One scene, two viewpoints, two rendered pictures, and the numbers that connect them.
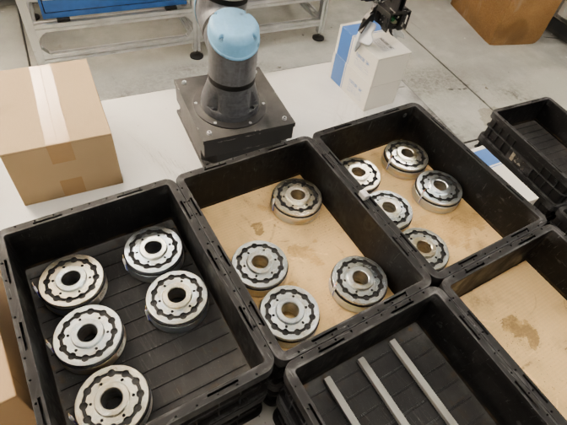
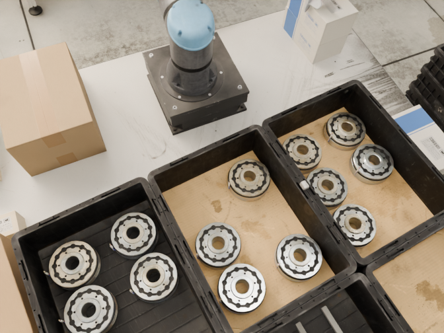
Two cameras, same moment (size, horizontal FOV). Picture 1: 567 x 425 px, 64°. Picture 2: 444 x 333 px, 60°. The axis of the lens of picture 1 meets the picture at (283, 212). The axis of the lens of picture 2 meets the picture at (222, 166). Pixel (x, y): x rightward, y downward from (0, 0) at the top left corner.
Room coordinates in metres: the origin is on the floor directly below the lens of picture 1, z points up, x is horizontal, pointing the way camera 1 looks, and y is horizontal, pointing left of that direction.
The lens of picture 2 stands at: (0.21, 0.01, 1.71)
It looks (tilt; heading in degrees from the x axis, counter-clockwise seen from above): 63 degrees down; 5
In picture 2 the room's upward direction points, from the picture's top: 4 degrees clockwise
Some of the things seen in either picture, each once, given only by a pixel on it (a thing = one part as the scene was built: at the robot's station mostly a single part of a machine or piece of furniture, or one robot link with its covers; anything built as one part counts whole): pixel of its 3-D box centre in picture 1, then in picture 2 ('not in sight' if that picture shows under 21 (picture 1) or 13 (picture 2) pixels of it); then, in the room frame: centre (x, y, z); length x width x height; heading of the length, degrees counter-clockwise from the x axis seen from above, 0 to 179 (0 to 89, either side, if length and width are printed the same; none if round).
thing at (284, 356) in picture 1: (296, 230); (246, 221); (0.49, -0.03, 0.92); 0.40 x 0.30 x 0.02; 37
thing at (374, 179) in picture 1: (357, 174); (301, 150); (0.72, -0.15, 0.86); 0.10 x 0.10 x 0.01
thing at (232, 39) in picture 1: (232, 45); (190, 32); (0.96, 0.18, 0.97); 0.13 x 0.12 x 0.14; 24
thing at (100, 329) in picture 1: (87, 333); (88, 310); (0.27, 0.27, 0.86); 0.05 x 0.05 x 0.01
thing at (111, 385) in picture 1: (111, 399); not in sight; (0.18, 0.20, 0.86); 0.05 x 0.05 x 0.01
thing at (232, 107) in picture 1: (230, 88); (191, 64); (0.96, 0.18, 0.85); 0.15 x 0.15 x 0.10
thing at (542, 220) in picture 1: (422, 179); (357, 162); (0.68, -0.27, 0.92); 0.40 x 0.30 x 0.02; 37
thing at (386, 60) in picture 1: (371, 51); (320, 8); (1.28, -0.18, 0.84); 0.20 x 0.12 x 0.09; 35
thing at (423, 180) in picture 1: (439, 187); (373, 161); (0.72, -0.33, 0.86); 0.10 x 0.10 x 0.01
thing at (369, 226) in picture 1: (293, 246); (244, 228); (0.49, -0.03, 0.87); 0.40 x 0.30 x 0.11; 37
